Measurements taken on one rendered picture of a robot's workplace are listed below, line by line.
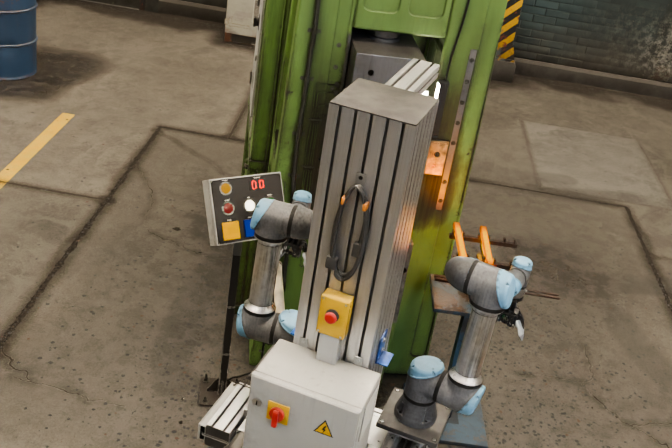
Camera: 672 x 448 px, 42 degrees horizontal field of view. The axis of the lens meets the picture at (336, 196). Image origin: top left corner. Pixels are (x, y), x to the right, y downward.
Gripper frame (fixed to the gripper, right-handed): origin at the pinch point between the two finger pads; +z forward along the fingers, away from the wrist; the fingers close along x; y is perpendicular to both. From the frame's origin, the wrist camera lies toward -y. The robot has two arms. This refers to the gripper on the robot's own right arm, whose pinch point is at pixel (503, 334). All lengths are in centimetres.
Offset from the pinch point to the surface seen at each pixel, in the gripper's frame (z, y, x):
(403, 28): -92, -63, -77
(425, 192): -15, -73, -55
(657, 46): 38, -692, 48
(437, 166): -30, -73, -52
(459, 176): -24, -80, -42
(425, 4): -103, -67, -70
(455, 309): 21, -40, -25
